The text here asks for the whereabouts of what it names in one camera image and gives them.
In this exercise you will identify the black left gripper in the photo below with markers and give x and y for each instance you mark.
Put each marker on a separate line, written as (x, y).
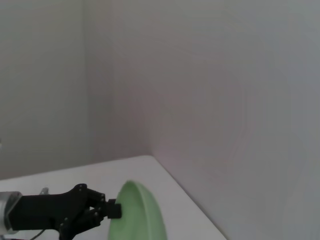
(45, 210)

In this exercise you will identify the green round plate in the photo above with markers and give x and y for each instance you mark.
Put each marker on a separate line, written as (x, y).
(132, 220)

